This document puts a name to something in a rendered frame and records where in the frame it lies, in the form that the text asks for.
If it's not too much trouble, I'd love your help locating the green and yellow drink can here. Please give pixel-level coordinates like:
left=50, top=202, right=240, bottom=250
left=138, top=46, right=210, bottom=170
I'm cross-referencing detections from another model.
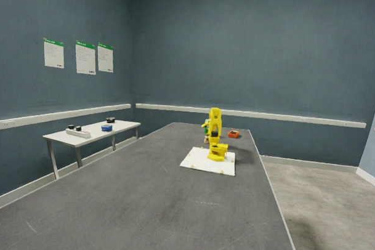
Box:
left=204, top=119, right=210, bottom=135

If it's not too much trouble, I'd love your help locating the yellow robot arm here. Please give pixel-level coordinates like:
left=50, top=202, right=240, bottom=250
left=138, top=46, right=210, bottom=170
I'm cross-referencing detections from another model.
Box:
left=207, top=108, right=227, bottom=162

